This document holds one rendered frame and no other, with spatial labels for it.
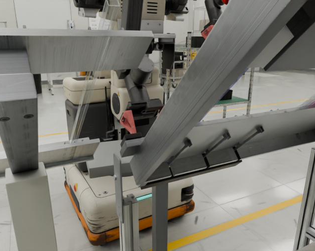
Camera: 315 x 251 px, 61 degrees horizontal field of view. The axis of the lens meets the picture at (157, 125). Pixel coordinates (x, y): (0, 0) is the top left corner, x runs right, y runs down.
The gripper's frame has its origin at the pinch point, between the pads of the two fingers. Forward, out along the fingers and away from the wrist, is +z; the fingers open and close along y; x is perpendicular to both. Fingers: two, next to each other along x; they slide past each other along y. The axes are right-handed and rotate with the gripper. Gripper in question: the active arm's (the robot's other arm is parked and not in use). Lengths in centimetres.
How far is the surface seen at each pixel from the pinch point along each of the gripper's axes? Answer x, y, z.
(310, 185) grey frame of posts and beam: 11, 62, 26
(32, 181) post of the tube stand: -20.3, -31.5, 13.6
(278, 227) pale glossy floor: 66, 88, 41
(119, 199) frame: -0.9, -13.9, 16.3
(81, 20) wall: 419, 111, -505
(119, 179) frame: -6.0, -13.9, 12.6
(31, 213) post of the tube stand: -16.4, -32.3, 17.7
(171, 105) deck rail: -31.4, -9.5, 9.1
